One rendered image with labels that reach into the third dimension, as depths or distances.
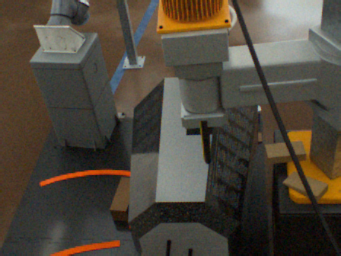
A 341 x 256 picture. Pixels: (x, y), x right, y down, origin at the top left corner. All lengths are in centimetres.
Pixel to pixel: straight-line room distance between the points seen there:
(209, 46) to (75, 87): 191
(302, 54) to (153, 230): 109
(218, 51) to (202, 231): 94
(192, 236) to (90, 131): 170
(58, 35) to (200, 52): 183
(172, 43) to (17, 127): 284
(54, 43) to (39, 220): 127
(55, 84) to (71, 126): 41
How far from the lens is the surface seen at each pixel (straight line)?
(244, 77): 209
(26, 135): 441
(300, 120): 408
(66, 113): 386
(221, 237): 247
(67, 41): 358
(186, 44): 188
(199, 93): 211
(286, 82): 213
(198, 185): 246
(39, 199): 380
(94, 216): 354
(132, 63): 486
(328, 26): 214
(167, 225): 242
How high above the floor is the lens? 269
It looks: 41 degrees down
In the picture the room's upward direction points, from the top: 9 degrees counter-clockwise
